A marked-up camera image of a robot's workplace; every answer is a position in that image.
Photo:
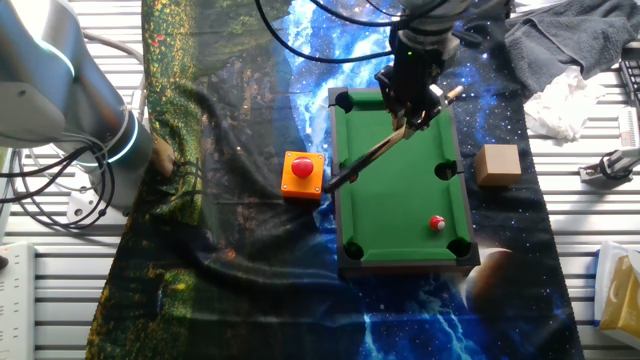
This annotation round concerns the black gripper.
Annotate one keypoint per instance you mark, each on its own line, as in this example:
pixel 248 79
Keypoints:
pixel 415 70

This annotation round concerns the wooden pool cue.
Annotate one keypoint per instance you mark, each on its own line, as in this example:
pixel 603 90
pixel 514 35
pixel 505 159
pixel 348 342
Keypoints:
pixel 370 155

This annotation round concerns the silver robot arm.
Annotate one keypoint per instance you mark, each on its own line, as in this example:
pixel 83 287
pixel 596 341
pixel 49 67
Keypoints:
pixel 30 75

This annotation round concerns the maroon pool ball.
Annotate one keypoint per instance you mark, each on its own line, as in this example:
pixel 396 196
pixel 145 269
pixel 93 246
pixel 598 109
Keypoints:
pixel 354 179

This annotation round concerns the mini green pool table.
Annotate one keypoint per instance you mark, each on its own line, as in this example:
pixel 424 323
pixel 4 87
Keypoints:
pixel 400 210

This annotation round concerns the red striped pool ball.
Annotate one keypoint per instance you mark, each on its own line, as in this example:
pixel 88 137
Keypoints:
pixel 436 222

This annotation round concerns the wooden cube block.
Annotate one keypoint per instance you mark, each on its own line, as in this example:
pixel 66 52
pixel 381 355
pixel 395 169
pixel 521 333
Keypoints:
pixel 497 165

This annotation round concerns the orange box red button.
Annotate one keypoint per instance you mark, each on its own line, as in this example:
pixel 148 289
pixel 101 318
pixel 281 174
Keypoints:
pixel 302 175

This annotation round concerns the crumpled white tissue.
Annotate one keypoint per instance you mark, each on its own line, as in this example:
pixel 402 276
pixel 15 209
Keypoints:
pixel 562 105

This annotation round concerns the grey towel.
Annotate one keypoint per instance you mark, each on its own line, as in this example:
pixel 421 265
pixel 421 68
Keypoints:
pixel 570 35

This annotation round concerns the galaxy print cloth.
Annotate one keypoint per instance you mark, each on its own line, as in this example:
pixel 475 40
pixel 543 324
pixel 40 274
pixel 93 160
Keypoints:
pixel 500 300

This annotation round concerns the forest print cloth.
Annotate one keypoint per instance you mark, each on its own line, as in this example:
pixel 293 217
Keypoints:
pixel 200 150

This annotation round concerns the black keyboard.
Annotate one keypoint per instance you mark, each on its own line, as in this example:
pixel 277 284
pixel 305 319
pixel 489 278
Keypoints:
pixel 631 80

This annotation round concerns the white power strip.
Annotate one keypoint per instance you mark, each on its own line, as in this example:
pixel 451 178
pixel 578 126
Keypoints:
pixel 15 300

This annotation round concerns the small camera on stand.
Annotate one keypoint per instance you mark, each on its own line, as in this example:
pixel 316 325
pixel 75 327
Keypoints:
pixel 612 165

